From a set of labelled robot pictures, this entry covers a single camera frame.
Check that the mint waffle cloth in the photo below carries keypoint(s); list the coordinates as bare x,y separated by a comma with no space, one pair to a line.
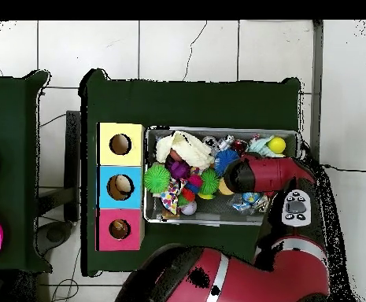
258,144

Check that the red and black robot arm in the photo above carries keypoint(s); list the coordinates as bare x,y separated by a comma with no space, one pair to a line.
264,176

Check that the wooden box with three holes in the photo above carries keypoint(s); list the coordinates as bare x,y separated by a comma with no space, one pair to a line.
132,154

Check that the shallow silver mesh bin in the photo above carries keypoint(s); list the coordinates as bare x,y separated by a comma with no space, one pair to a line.
220,217

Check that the cream waffle cloth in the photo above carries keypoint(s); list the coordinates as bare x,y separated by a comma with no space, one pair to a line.
185,148

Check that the large green spiky ball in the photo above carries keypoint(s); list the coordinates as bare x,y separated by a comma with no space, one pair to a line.
156,178

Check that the small green spiky ball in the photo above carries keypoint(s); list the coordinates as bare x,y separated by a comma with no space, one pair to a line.
209,182

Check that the colourful patterned cloth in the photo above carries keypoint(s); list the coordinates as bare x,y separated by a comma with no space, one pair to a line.
170,196

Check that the plain blue spiky ball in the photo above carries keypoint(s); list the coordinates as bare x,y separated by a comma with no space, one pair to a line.
225,159

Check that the orange foam ball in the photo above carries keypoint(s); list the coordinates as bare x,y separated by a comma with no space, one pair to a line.
223,188

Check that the silver robot toy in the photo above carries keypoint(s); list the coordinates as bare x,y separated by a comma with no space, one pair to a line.
225,141

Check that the dark green table cloth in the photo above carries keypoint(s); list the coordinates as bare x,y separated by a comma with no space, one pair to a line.
201,103

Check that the yellow ball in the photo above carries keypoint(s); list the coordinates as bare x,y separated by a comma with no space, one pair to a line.
276,145

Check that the green cloth side table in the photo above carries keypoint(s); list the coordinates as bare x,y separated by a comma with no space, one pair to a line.
9,110

